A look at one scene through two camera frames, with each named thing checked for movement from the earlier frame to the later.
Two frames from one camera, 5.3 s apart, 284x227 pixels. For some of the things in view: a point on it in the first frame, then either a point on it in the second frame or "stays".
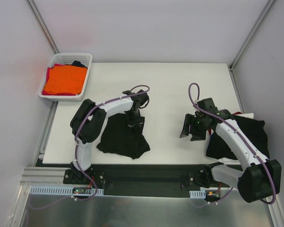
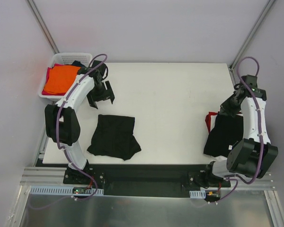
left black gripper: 135,121 to 100,96
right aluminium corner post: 240,51 stays
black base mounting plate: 146,180 stays
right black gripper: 194,126 to 226,107
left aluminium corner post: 43,25 stays
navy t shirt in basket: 77,63 stays
